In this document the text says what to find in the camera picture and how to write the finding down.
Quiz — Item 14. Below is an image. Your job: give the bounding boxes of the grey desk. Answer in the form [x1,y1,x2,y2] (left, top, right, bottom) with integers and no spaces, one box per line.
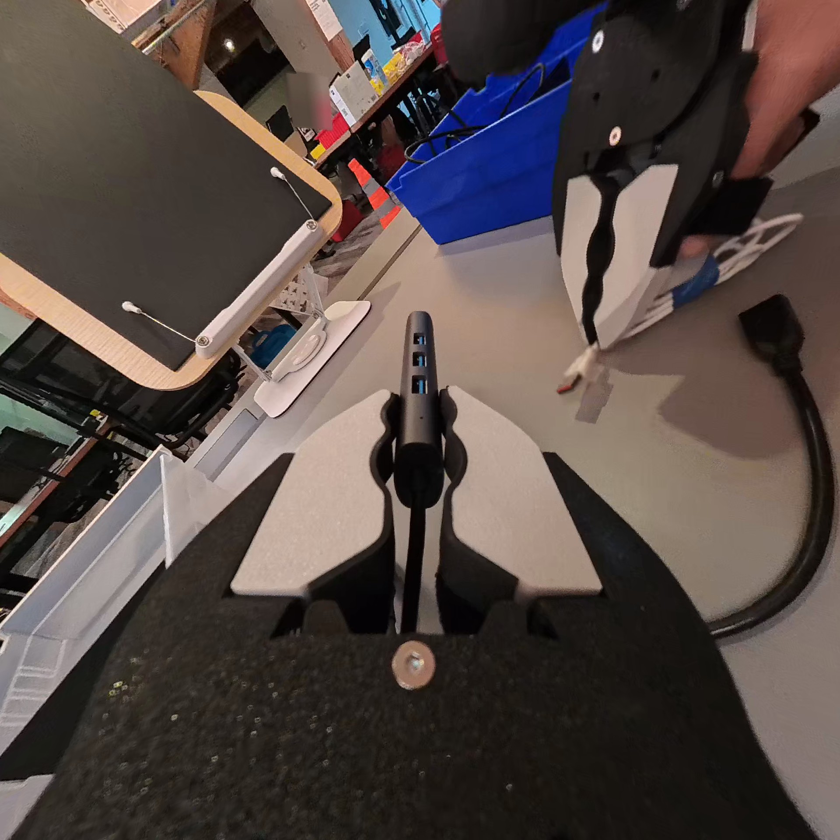
[187,147,840,840]

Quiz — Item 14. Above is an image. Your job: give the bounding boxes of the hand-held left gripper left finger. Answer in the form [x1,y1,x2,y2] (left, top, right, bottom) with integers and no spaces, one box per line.
[230,387,396,597]

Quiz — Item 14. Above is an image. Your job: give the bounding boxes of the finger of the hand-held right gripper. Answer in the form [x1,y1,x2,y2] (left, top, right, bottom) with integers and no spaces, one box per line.
[560,172,610,332]
[592,164,681,350]

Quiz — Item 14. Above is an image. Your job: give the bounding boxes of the black usb hub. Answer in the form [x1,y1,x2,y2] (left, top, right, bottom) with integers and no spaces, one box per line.
[392,310,448,636]

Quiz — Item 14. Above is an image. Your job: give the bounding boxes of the white cardboard box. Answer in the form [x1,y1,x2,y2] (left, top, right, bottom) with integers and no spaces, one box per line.
[327,60,383,127]

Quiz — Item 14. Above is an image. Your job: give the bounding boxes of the paper sign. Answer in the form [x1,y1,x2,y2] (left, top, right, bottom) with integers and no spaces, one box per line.
[304,0,343,42]

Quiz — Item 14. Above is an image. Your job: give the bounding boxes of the red storage bins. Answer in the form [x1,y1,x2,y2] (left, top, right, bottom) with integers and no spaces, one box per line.
[307,110,350,160]

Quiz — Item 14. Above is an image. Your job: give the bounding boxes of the clear plastic container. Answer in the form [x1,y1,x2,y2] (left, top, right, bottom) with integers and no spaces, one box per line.
[0,445,221,785]

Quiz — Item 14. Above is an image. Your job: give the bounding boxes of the thin black cable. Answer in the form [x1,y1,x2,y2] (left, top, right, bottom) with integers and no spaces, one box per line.
[403,61,547,165]

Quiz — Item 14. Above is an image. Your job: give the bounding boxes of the wooden black book stand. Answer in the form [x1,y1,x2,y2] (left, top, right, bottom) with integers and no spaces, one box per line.
[0,0,373,419]

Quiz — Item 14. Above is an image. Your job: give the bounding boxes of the white cable bundle blue tie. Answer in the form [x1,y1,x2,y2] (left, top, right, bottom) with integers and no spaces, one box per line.
[556,213,805,396]

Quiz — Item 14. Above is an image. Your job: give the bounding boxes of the person's right hand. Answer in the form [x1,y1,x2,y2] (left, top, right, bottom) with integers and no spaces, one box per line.
[681,0,840,265]

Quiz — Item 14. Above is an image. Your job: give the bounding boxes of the thick black adapter cable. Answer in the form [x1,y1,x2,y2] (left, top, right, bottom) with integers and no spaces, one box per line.
[707,294,836,641]

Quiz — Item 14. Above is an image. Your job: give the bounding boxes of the orange traffic cone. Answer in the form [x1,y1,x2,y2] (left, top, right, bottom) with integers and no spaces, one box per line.
[346,157,403,231]

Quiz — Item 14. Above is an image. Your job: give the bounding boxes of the wooden workbench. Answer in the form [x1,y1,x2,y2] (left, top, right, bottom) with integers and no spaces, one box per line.
[314,39,442,168]

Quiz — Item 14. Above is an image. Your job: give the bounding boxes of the blue plastic bin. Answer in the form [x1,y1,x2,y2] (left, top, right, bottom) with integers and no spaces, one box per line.
[484,3,608,106]
[386,79,573,246]

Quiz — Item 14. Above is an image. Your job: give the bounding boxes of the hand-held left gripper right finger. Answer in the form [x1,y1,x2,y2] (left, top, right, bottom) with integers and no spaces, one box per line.
[437,385,603,597]

